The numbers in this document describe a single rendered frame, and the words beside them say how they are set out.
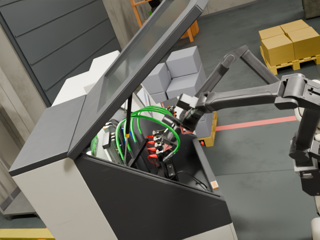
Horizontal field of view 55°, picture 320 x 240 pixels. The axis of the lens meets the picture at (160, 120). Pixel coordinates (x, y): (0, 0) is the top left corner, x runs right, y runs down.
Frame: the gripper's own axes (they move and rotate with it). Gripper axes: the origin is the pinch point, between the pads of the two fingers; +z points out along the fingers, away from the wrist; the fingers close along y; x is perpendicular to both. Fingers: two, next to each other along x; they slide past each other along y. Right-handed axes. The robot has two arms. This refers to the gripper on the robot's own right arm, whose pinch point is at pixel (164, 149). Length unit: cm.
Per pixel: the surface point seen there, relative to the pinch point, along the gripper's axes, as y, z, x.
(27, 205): 88, 230, -94
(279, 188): -123, 41, -74
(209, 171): -28.3, -2.0, 3.6
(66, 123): 55, 1, 13
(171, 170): -10.0, 11.6, 0.2
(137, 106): 24.0, 1.0, -31.8
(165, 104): 1, 24, -94
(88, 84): 58, -2, -27
